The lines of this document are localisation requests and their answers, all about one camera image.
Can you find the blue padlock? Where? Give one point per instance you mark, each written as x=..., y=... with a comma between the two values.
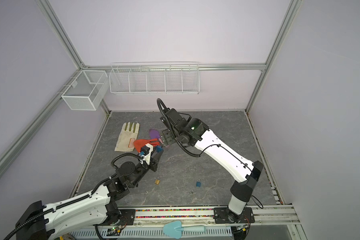
x=158, y=149
x=198, y=183

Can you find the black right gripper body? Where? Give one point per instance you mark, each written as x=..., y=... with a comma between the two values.
x=168, y=136

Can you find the red rubber glove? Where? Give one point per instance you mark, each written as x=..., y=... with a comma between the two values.
x=138, y=144

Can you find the purple garden trowel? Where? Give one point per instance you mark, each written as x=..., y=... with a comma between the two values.
x=155, y=138

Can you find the brass padlock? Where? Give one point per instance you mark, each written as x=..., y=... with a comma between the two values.
x=157, y=181

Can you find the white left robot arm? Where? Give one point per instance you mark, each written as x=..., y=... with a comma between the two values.
x=128, y=172

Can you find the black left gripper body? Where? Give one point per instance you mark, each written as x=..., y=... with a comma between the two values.
x=152, y=165

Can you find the cream and green work glove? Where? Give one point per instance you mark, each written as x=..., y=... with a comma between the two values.
x=129, y=133

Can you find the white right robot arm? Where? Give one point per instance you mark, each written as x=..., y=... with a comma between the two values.
x=196, y=138

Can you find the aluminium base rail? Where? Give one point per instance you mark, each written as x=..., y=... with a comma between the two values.
x=273, y=213

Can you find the white mesh box basket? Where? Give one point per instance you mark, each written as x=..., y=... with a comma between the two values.
x=87, y=90

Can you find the white wire shelf basket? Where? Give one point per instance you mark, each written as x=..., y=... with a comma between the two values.
x=155, y=78

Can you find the teal garden trowel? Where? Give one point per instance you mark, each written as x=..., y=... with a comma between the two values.
x=175, y=229

